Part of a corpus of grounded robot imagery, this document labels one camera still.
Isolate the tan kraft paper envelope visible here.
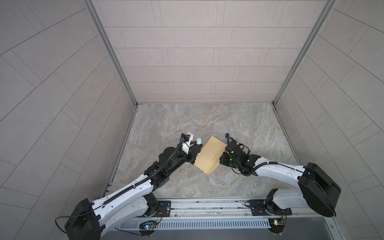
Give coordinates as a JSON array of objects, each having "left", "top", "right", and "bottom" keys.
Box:
[{"left": 195, "top": 136, "right": 227, "bottom": 175}]

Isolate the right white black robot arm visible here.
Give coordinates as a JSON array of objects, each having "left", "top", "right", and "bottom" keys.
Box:
[{"left": 220, "top": 139, "right": 341, "bottom": 218}]

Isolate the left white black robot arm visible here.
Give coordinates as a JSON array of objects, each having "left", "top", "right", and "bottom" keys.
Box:
[{"left": 65, "top": 141, "right": 203, "bottom": 240}]

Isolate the right circuit board module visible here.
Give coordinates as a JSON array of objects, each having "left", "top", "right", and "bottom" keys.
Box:
[{"left": 268, "top": 219, "right": 286, "bottom": 235}]

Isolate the left green circuit board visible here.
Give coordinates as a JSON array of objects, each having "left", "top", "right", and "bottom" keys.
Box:
[{"left": 139, "top": 221, "right": 157, "bottom": 231}]

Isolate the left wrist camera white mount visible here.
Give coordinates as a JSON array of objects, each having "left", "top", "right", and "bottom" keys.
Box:
[{"left": 181, "top": 132, "right": 194, "bottom": 155}]

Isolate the left black corrugated cable conduit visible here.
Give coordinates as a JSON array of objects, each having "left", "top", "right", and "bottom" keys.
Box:
[{"left": 101, "top": 137, "right": 185, "bottom": 206}]

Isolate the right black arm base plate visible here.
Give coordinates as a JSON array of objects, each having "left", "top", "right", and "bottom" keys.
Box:
[{"left": 245, "top": 200, "right": 292, "bottom": 216}]

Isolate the aluminium mounting rail frame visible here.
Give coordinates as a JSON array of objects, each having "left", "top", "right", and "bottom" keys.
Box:
[{"left": 83, "top": 196, "right": 337, "bottom": 222}]

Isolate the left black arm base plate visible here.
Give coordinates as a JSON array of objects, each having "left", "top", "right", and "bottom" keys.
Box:
[{"left": 145, "top": 201, "right": 172, "bottom": 218}]

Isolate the white slotted cable duct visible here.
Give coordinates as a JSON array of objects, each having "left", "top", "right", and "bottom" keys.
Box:
[{"left": 116, "top": 218, "right": 271, "bottom": 231}]

